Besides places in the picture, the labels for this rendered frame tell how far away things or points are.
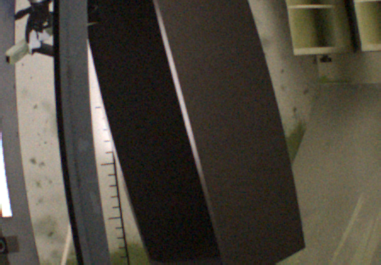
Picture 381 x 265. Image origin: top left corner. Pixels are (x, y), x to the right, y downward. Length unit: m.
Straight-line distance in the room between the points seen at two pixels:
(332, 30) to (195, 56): 1.33
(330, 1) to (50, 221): 1.70
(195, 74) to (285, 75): 1.63
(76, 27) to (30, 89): 2.02
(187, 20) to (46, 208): 1.32
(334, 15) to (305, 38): 0.21
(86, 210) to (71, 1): 0.42
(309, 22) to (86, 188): 2.45
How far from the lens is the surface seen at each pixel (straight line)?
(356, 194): 3.85
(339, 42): 3.98
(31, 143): 3.68
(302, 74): 4.42
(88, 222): 1.68
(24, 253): 3.70
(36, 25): 2.69
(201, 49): 2.77
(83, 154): 1.67
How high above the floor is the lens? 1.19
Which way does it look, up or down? 3 degrees down
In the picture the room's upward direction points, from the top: 5 degrees counter-clockwise
